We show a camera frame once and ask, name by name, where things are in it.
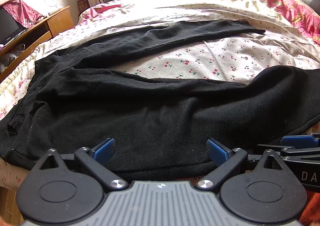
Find pink floral quilt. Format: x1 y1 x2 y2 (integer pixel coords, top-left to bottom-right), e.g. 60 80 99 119
263 0 319 45

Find wooden tv cabinet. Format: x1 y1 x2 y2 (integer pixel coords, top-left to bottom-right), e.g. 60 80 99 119
1 6 74 82

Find black television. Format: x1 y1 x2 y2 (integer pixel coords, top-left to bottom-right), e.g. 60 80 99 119
0 6 26 45

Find black pants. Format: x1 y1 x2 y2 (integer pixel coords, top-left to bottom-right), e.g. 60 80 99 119
1 20 319 180

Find pink cloth over television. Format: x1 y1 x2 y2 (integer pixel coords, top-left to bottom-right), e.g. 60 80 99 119
1 0 46 28

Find cherry print bed sheet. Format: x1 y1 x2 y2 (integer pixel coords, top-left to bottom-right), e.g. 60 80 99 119
1 0 319 190

